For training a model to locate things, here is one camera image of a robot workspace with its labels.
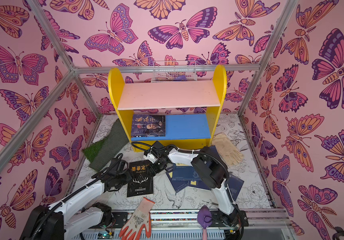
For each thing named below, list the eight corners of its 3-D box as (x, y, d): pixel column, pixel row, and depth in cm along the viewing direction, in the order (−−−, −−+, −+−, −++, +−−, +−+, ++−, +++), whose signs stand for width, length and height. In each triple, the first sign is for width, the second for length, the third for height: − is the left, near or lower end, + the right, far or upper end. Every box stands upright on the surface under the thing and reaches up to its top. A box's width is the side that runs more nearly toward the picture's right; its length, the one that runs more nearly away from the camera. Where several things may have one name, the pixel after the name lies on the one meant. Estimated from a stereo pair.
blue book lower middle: (187, 186, 86) (187, 184, 84) (187, 180, 88) (188, 178, 86) (210, 189, 85) (211, 188, 82) (210, 183, 87) (211, 181, 84)
